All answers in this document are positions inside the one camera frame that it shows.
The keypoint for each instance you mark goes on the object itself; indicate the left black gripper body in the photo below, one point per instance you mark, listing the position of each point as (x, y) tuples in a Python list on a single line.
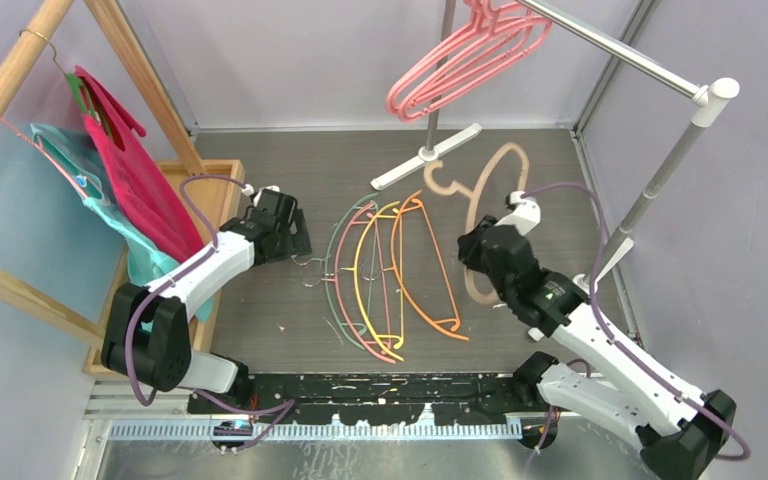
[(295, 244)]

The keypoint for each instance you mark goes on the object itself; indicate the red garment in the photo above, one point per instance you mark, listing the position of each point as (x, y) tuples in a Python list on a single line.
[(142, 192)]

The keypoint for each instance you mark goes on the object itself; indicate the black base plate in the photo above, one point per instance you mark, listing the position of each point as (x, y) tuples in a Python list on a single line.
[(391, 399)]

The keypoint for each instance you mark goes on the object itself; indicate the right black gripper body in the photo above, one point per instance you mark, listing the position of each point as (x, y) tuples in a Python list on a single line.
[(473, 258)]

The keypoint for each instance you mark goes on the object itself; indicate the wooden tray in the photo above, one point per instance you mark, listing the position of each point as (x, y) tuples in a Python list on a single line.
[(218, 201)]

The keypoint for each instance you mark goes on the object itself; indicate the green wire hanger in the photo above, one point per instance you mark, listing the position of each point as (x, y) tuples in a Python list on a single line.
[(328, 273)]

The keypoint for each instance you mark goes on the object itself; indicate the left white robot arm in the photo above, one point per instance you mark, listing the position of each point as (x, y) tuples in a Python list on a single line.
[(147, 334)]

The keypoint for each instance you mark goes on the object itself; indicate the thick pink plastic hanger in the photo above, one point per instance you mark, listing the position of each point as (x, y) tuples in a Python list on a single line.
[(470, 60)]

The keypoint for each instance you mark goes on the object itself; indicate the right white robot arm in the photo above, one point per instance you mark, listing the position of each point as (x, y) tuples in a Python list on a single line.
[(677, 429)]

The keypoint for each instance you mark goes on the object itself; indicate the pink hanger on wooden rack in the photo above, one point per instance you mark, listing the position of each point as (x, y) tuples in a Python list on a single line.
[(73, 160)]

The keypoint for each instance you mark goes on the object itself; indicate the metal clothes rack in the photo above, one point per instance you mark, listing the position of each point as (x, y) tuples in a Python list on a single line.
[(492, 40)]

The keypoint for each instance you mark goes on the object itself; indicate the beige plastic hanger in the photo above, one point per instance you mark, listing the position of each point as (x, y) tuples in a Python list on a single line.
[(473, 194)]

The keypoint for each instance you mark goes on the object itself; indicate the teal garment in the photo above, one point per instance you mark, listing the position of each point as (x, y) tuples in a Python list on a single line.
[(145, 262)]

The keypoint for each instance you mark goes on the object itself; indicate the green hanger on rack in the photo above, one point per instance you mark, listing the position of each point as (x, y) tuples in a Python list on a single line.
[(84, 98)]

